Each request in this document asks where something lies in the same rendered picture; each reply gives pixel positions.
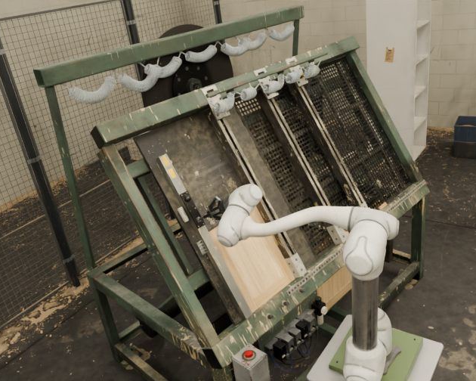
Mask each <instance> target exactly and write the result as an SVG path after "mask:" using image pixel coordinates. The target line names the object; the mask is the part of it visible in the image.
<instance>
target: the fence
mask: <svg viewBox="0 0 476 381"><path fill-rule="evenodd" d="M164 156H166V158H167V159H168V161H169V163H170V165H169V166H166V167H165V164H164V162H163V161H162V159H161V158H163V157H164ZM156 161H157V162H158V164H159V167H160V169H161V170H162V172H163V174H164V176H165V178H166V179H167V181H168V183H169V185H170V187H171V189H172V190H173V192H174V194H175V196H176V198H177V199H178V202H179V203H180V205H181V207H183V209H184V211H185V212H186V214H187V217H188V218H189V222H190V224H191V225H192V227H193V229H194V231H195V233H196V235H197V237H198V238H199V240H202V241H203V242H204V244H205V246H206V248H207V250H208V252H207V255H208V257H209V259H210V261H211V263H212V264H213V266H214V268H215V270H216V272H217V273H218V276H219V277H220V279H221V281H222V283H223V285H224V287H225V289H226V291H227V292H228V294H229V296H230V298H231V300H232V301H233V303H234V305H235V307H236V309H237V311H238V312H239V314H240V317H241V318H242V319H243V320H245V319H247V318H249V317H250V316H251V315H253V313H252V311H251V309H250V308H249V306H248V304H247V302H246V300H245V299H244V297H243V295H242V293H241V291H240V289H239V287H238V286H237V284H236V281H235V280H234V279H233V276H232V274H231V272H230V271H229V269H228V267H227V265H226V263H225V262H224V260H223V258H222V256H221V254H220V253H219V251H218V248H217V246H216V245H215V243H214V241H213V239H212V237H211V235H210V233H209V232H208V230H207V228H206V226H205V225H204V226H202V227H201V228H197V227H196V225H195V223H194V221H193V219H192V218H191V216H190V213H189V212H188V210H187V208H186V206H185V205H184V202H183V200H182V199H181V197H180V194H182V193H183V192H185V191H186V189H185V187H184V186H183V184H182V182H181V180H180V178H179V177H178V174H177V172H176V171H175V168H174V167H173V165H172V163H171V161H170V159H169V158H168V156H167V154H165V155H162V156H160V157H158V158H157V159H156ZM171 168H173V170H174V172H175V174H176V176H177V177H175V178H172V177H171V176H170V174H169V172H168V170H169V169H171Z"/></svg>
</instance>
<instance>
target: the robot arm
mask: <svg viewBox="0 0 476 381"><path fill-rule="evenodd" d="M262 197H263V193H262V190H261V188H259V187H258V186H257V185H255V184H246V185H243V186H241V187H238V188H237V189H236V190H235V191H234V192H233V193H231V194H229V195H227V196H226V197H225V198H224V199H219V196H216V197H215V198H214V200H213V201H212V203H211V204H210V205H209V207H208V208H209V211H208V212H207V213H208V214H206V215H204V216H203V217H204V218H208V217H209V218H213V217H214V218H215V220H220V222H219V225H218V229H217V237H218V241H219V243H220V244H222V245H223V246H226V247H232V246H235V245H237V244H238V242H239V241H241V240H247V239H248V238H249V237H268V236H271V235H275V234H278V233H281V232H284V231H287V230H290V229H293V228H297V227H299V226H302V225H306V224H308V223H311V222H316V221H322V222H326V223H330V224H332V225H335V226H338V227H340V228H343V229H345V230H347V231H350V234H349V235H348V238H347V240H346V243H345V247H344V250H343V259H344V263H345V266H346V268H347V269H348V271H349V273H350V274H351V288H352V335H351V336H350V337H349V338H348V340H347V342H346V349H345V363H344V367H343V374H344V377H345V381H381V378H382V376H384V375H386V373H387V370H388V368H389V367H390V366H391V364H392V362H393V361H394V359H395V358H396V357H397V356H398V355H399V354H400V353H401V352H402V351H401V347H399V346H395V345H392V329H391V322H390V319H389V317H388V316H387V315H386V313H385V312H384V311H383V310H381V309H380V308H378V304H379V275H380V274H381V272H382V270H383V265H384V260H385V253H386V245H387V240H391V239H393V238H395V237H396V236H397V235H398V230H399V221H398V220H397V219H396V218H395V217H394V216H392V215H390V214H388V213H386V212H383V211H380V210H377V209H370V208H365V207H355V206H315V207H311V208H308V209H303V210H301V211H299V212H295V213H293V214H291V215H288V216H285V217H283V218H279V219H277V220H275V221H272V222H268V223H265V224H259V223H256V222H254V221H253V220H252V218H251V217H250V216H249V215H250V214H251V212H252V210H253V209H254V208H255V207H256V205H258V204H259V202H260V201H261V198H262ZM217 202H218V206H216V207H215V208H213V206H214V205H215V204H216V203H217ZM217 209H219V212H216V213H215V210H217ZM220 214H223V215H222V216H218V215H220Z"/></svg>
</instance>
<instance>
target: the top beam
mask: <svg viewBox="0 0 476 381"><path fill-rule="evenodd" d="M359 47H360V46H359V44H358V42H357V40H356V39H355V37H354V36H351V37H348V38H346V39H342V40H340V41H337V42H333V43H331V44H328V45H324V46H322V47H320V48H316V49H314V50H311V51H307V52H305V53H302V54H299V55H296V56H294V57H295V58H296V60H297V61H299V60H302V59H305V58H307V57H310V56H313V55H315V54H319V53H321V52H324V51H328V54H326V55H324V56H322V57H319V58H316V59H314V62H312V63H313V64H314V65H316V66H317V65H318V63H319V62H320V60H321V62H320V64H319V65H322V64H325V63H328V62H330V61H332V60H335V59H338V58H340V57H343V56H345V55H346V54H348V53H350V52H352V51H355V50H357V49H358V48H359ZM290 58H293V57H290ZM290 58H287V59H285V60H288V59H290ZM285 60H281V61H278V62H276V63H272V64H270V65H267V66H265V67H261V68H258V69H256V70H259V69H262V68H265V69H266V71H267V72H268V71H271V70H275V69H277V68H279V67H283V66H285V65H287V64H286V62H285ZM308 65H310V63H308V62H305V63H302V64H299V66H300V67H304V68H305V69H307V68H308V67H309V66H308ZM256 70H253V71H256ZM253 71H250V72H247V73H244V74H241V75H238V76H234V77H233V78H230V79H226V80H224V81H221V82H217V83H215V84H212V85H215V86H216V88H217V89H220V88H224V87H226V86H229V85H232V84H235V83H237V82H241V81H243V80H246V79H249V78H252V77H254V76H255V74H254V73H253ZM278 76H280V74H279V75H278V74H277V73H275V74H272V75H270V76H269V77H270V79H271V81H278V78H279V77H278ZM258 83H259V82H258V80H256V81H254V82H250V83H248V84H245V85H241V86H240V87H237V88H234V89H233V90H234V91H232V92H231V94H233V93H234V92H235V95H234V98H237V97H239V96H240V94H237V93H236V92H239V93H240V92H241V91H242V90H243V89H247V88H249V87H253V88H255V87H256V86H257V85H258ZM212 85H209V86H212ZM209 86H206V87H204V88H207V87H209ZM204 88H200V89H197V90H195V91H191V92H189V93H186V94H183V95H180V96H177V97H175V98H171V99H168V100H167V101H163V102H160V103H158V104H154V105H151V106H148V107H145V108H143V109H140V110H136V111H134V112H131V113H127V114H125V115H123V116H119V117H116V118H114V119H110V120H107V121H105V122H101V123H99V124H97V125H96V126H95V127H94V128H93V129H92V130H91V132H90V133H91V136H92V138H93V139H94V141H95V143H96V145H97V147H98V148H99V149H100V150H101V149H102V147H103V146H105V145H108V144H111V143H114V144H117V143H119V142H121V141H124V140H127V139H129V138H133V137H134V136H137V135H140V134H143V133H145V132H148V131H150V130H153V129H156V128H158V127H160V126H163V125H166V124H168V123H170V122H174V121H176V120H178V119H182V118H184V117H186V116H189V115H192V114H194V113H198V112H199V111H202V110H205V109H208V108H210V106H209V103H208V101H207V100H206V98H205V96H204V94H203V93H202V90H201V89H204ZM227 95H229V93H228V94H227V92H223V93H220V96H221V97H222V99H223V100H224V99H225V98H227V97H230V96H227Z"/></svg>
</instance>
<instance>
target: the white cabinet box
mask: <svg viewBox="0 0 476 381"><path fill-rule="evenodd" d="M431 1H432V0H366V51H367V74H368V76H369V77H370V79H371V81H372V83H373V85H374V87H375V89H376V91H377V92H378V94H379V97H380V98H381V100H382V102H383V104H384V105H385V108H386V110H387V111H388V114H389V115H390V117H391V119H392V121H393V123H394V125H395V127H396V128H397V130H398V132H399V134H400V136H401V138H402V140H403V142H404V143H405V145H406V148H407V150H408V151H409V153H410V155H411V157H412V158H413V161H415V160H416V159H417V157H418V156H419V155H420V153H421V152H422V151H423V150H424V149H425V146H426V132H427V112H428V76H429V57H430V38H431Z"/></svg>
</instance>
